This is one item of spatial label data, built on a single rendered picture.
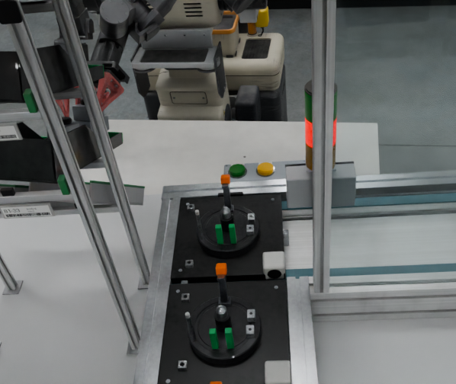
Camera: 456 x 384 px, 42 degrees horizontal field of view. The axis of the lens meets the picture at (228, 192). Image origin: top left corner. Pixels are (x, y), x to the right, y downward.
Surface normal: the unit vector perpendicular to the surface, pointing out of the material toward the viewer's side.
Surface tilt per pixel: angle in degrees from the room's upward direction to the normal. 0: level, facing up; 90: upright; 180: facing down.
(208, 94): 98
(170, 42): 90
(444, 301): 90
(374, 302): 90
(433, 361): 0
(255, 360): 0
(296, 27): 0
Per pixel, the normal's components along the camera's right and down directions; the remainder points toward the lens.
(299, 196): -0.03, 0.69
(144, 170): -0.10, -0.73
